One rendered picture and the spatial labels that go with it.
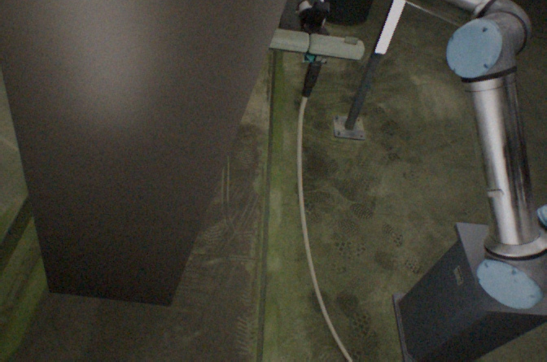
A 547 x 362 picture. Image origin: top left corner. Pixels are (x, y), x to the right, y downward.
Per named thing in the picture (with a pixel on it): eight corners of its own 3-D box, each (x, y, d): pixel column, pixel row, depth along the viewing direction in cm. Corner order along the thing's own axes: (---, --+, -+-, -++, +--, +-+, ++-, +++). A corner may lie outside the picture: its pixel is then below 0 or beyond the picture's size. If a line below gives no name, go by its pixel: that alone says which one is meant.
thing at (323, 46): (342, 93, 126) (366, 34, 108) (343, 104, 123) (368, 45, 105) (190, 74, 121) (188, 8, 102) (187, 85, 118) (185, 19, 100)
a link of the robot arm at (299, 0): (298, -26, 129) (291, 1, 137) (299, -6, 121) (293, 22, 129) (326, -22, 130) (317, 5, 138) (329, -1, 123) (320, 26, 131)
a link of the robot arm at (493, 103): (569, 287, 104) (533, 2, 86) (538, 325, 96) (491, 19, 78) (509, 270, 117) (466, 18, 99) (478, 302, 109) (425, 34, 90)
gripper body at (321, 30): (321, 58, 121) (318, 35, 128) (329, 36, 114) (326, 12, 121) (297, 56, 120) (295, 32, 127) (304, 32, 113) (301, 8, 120)
